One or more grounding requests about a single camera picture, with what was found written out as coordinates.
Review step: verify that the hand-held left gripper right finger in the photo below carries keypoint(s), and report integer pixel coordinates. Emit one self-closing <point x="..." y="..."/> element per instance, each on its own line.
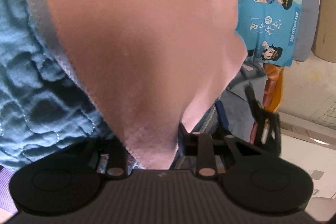
<point x="183" y="136"/>

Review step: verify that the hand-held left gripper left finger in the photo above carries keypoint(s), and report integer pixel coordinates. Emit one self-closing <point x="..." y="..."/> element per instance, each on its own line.
<point x="115" y="158"/>

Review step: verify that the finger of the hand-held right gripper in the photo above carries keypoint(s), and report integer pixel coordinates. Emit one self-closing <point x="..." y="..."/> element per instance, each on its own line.
<point x="221" y="115"/>
<point x="253" y="102"/>

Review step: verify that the pink and blue fringed scarf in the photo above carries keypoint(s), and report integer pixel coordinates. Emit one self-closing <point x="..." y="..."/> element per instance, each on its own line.
<point x="131" y="29"/>

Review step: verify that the grey-blue duvet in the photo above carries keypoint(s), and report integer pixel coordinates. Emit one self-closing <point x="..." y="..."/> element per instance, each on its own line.
<point x="241" y="79"/>

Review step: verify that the orange bag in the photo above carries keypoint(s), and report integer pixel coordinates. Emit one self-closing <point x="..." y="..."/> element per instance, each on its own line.
<point x="270" y="77"/>

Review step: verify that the blue cartoon print cushion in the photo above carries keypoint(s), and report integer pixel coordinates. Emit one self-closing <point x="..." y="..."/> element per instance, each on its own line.
<point x="273" y="24"/>

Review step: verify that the purple cloth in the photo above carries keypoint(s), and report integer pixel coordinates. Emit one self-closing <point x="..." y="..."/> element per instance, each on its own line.
<point x="6" y="187"/>

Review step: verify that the blue quilted deer bedspread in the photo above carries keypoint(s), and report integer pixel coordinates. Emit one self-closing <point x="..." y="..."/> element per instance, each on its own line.
<point x="31" y="69"/>

